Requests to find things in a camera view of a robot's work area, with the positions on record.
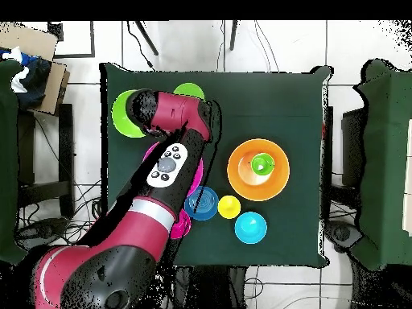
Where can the large pink bowl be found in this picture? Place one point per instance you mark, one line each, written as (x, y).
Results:
(199, 178)

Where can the ridged green cup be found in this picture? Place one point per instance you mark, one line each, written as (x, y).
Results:
(262, 164)

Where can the large orange bowl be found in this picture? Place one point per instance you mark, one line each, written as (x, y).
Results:
(276, 186)

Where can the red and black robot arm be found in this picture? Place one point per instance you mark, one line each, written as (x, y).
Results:
(173, 111)

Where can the dark blue bowl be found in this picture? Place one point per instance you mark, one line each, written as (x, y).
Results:
(206, 206)

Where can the smooth yellow cup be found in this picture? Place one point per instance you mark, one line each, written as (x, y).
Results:
(229, 207)

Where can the small red bowl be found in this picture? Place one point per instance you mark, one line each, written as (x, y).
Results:
(183, 227)

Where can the small light blue bowl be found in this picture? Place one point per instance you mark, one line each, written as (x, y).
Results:
(250, 227)

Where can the small green bowl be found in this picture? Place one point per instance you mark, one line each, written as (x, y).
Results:
(190, 89)

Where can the large green bowl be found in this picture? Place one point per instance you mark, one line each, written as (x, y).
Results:
(120, 116)

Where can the dark green tablecloth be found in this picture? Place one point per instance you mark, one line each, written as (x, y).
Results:
(8, 161)
(383, 161)
(289, 96)

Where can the black tripod leg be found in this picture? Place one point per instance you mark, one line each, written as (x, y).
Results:
(146, 38)
(233, 35)

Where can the black stool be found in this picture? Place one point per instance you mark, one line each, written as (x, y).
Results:
(66, 161)

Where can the black cabinet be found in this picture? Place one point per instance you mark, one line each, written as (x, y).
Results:
(352, 145)

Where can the blue and black bag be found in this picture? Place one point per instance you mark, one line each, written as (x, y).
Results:
(35, 83)

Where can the cardboard box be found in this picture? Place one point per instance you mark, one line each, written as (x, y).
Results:
(32, 38)

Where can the black frame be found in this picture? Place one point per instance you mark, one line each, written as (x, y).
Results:
(92, 38)

